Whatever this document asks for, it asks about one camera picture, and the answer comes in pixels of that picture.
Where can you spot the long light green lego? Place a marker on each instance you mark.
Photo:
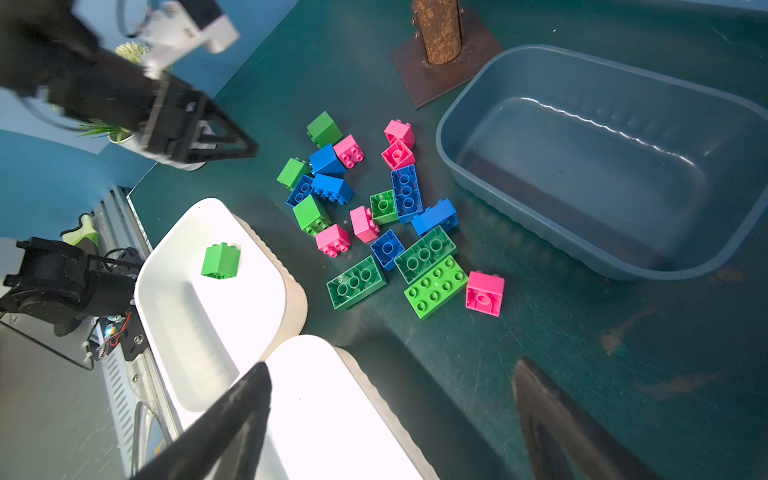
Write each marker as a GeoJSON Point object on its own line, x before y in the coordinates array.
{"type": "Point", "coordinates": [436, 287]}

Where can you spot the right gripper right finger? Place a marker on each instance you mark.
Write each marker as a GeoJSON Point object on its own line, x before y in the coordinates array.
{"type": "Point", "coordinates": [560, 434]}

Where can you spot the right white tray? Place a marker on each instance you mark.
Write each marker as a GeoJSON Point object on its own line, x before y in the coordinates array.
{"type": "Point", "coordinates": [328, 421]}

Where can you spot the white tray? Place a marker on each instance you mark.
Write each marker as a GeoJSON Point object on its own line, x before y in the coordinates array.
{"type": "Point", "coordinates": [328, 421]}
{"type": "Point", "coordinates": [205, 334]}

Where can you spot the long dark green lego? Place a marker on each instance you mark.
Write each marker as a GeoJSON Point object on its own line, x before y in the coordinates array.
{"type": "Point", "coordinates": [356, 283]}

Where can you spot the green lego brick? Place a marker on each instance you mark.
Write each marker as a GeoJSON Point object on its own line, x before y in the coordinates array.
{"type": "Point", "coordinates": [292, 173]}
{"type": "Point", "coordinates": [221, 261]}
{"type": "Point", "coordinates": [324, 131]}
{"type": "Point", "coordinates": [311, 216]}

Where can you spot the pink blossom artificial tree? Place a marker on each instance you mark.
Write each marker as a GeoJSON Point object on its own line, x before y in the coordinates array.
{"type": "Point", "coordinates": [451, 45]}

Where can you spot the long blue lego brick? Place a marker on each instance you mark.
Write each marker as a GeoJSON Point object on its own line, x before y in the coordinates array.
{"type": "Point", "coordinates": [407, 193]}

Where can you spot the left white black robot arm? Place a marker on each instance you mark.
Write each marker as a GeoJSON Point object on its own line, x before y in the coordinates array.
{"type": "Point", "coordinates": [142, 105]}

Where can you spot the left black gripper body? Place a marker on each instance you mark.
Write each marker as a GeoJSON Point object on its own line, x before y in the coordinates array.
{"type": "Point", "coordinates": [186, 126]}

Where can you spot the pink lego brick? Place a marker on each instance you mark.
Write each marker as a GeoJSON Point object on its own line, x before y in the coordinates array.
{"type": "Point", "coordinates": [485, 293]}
{"type": "Point", "coordinates": [332, 241]}
{"type": "Point", "coordinates": [399, 131]}
{"type": "Point", "coordinates": [363, 224]}
{"type": "Point", "coordinates": [349, 152]}

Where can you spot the dark green lego plate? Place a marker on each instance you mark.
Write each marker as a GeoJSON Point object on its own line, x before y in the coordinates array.
{"type": "Point", "coordinates": [425, 254]}

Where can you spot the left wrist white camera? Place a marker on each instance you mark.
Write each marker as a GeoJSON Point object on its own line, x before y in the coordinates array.
{"type": "Point", "coordinates": [176, 28]}

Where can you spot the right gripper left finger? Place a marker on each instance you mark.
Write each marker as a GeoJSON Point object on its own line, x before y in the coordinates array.
{"type": "Point", "coordinates": [243, 410]}

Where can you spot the small blue lego centre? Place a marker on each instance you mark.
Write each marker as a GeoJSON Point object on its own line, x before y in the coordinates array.
{"type": "Point", "coordinates": [387, 248]}

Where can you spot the left white tray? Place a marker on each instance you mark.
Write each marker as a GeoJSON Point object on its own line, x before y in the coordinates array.
{"type": "Point", "coordinates": [205, 334]}

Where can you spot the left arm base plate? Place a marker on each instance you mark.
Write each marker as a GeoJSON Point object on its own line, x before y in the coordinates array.
{"type": "Point", "coordinates": [63, 285]}

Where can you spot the small green lego centre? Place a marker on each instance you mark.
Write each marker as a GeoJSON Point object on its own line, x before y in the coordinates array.
{"type": "Point", "coordinates": [383, 207]}

